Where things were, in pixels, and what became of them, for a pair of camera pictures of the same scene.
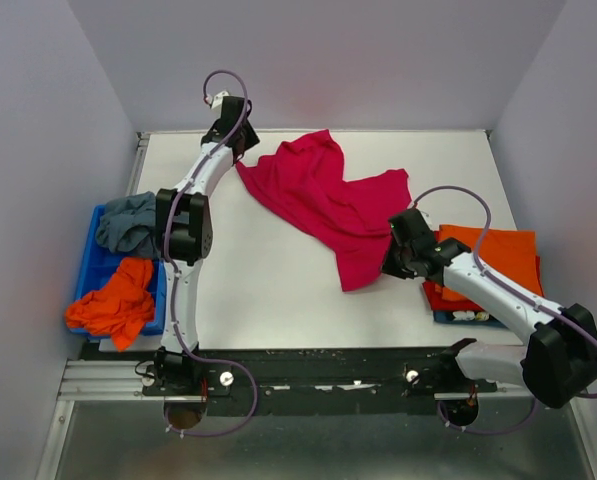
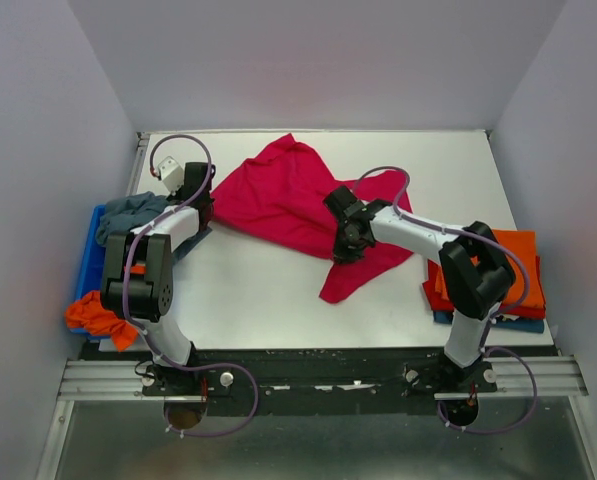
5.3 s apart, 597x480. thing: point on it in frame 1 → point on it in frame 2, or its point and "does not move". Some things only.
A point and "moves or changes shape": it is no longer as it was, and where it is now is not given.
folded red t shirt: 440,305 does not move
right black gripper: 389,265 → 345,255
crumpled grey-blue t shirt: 128,225 does not move
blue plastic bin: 99,261 does not move
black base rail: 306,382 does not move
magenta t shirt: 305,180 moves or changes shape
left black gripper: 249,137 → 176,197
